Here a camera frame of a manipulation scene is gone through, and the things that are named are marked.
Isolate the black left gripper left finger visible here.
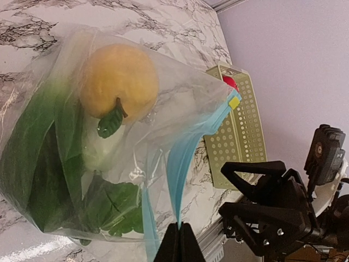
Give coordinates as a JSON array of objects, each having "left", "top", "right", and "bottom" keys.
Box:
[{"left": 154, "top": 223, "right": 182, "bottom": 262}]

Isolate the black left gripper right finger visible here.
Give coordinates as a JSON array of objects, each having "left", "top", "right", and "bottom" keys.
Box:
[{"left": 179, "top": 223, "right": 205, "bottom": 262}]

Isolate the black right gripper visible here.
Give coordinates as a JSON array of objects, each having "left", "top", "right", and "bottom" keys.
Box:
[{"left": 219, "top": 160, "right": 348, "bottom": 258}]

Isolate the red fake apple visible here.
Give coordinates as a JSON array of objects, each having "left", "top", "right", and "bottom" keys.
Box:
[{"left": 222, "top": 75, "right": 239, "bottom": 92}]

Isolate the clear zip top bag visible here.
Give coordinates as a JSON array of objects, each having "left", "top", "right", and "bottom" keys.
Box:
[{"left": 1, "top": 27, "right": 241, "bottom": 261}]

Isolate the yellow fake fruit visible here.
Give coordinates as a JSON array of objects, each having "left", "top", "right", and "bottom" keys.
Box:
[{"left": 80, "top": 44, "right": 159, "bottom": 123}]

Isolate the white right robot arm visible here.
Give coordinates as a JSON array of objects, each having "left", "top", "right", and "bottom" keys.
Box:
[{"left": 219, "top": 161, "right": 348, "bottom": 261}]

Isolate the fake bok choy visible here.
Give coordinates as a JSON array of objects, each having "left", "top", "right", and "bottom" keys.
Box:
[{"left": 1, "top": 82, "right": 143, "bottom": 245}]

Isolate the pale green plastic basket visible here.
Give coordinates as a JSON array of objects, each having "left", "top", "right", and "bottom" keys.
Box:
[{"left": 204, "top": 62, "right": 267, "bottom": 190}]

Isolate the front aluminium table rail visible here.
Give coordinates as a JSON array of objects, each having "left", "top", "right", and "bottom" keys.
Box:
[{"left": 197, "top": 218, "right": 227, "bottom": 262}]

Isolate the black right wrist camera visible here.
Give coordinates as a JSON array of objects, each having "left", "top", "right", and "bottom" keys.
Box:
[{"left": 304, "top": 124, "right": 346, "bottom": 187}]

